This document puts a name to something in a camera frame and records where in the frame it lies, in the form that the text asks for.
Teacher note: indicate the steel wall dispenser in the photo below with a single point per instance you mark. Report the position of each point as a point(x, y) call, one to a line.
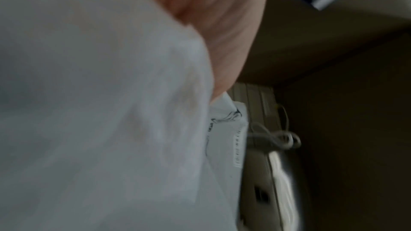
point(276, 187)

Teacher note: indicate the person's left hand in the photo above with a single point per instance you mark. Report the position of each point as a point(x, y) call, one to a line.
point(224, 22)

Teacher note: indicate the clear plastic bag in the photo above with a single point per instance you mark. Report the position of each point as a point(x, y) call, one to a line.
point(96, 110)

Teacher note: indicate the brown partition panel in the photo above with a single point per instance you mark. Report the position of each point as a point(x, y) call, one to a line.
point(353, 98)

